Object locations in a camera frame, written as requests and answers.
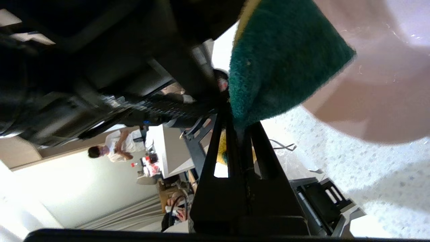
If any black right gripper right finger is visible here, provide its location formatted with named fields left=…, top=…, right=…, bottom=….
left=244, top=121, right=310, bottom=236

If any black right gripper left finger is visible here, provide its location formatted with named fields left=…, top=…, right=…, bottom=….
left=190, top=104, right=249, bottom=235

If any green yellow sponge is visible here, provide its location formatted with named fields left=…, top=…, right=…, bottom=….
left=217, top=0, right=356, bottom=166

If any pink plastic bowl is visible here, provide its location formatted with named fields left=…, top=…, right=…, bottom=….
left=302, top=0, right=430, bottom=146

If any dark haired seated person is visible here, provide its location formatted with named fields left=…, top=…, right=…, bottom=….
left=161, top=195, right=192, bottom=233

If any person in white shirt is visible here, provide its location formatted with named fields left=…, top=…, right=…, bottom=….
left=88, top=129, right=144, bottom=164

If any black braided cable sleeve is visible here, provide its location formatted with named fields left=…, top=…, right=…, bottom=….
left=101, top=96, right=219, bottom=126

